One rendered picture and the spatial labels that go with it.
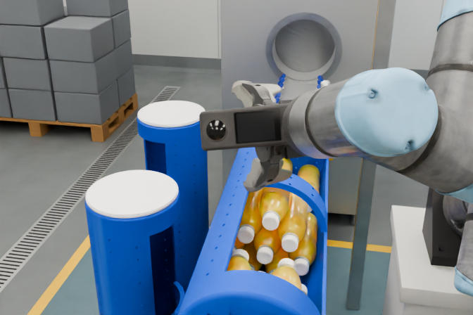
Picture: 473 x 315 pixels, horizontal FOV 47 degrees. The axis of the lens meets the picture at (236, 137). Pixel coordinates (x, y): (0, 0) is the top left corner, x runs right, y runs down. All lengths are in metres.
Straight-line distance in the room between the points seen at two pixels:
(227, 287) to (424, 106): 0.61
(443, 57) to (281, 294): 0.56
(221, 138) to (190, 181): 1.65
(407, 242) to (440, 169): 0.78
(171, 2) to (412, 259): 5.24
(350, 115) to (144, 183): 1.31
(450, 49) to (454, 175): 0.13
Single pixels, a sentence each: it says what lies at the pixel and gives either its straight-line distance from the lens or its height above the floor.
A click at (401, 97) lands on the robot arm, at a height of 1.71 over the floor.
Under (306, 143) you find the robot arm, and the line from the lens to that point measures 0.56.
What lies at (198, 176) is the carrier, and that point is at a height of 0.78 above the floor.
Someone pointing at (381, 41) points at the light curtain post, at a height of 1.33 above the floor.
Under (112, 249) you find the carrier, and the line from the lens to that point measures 1.66.
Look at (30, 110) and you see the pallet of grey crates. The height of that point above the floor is 0.23.
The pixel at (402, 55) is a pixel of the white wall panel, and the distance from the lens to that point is 6.07.
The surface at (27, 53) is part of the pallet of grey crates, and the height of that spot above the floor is 0.71.
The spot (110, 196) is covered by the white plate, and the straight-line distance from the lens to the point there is 1.68.
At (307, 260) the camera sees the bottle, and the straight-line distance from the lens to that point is 1.36.
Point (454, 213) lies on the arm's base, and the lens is 1.22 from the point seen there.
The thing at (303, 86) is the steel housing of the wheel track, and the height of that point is 0.93.
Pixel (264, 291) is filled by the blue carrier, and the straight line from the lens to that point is 0.99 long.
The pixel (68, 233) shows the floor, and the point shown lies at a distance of 3.48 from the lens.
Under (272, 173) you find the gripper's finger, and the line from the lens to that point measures 0.68.
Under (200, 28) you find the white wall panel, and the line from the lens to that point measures 6.18.
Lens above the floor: 1.87
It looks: 24 degrees down
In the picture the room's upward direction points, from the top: straight up
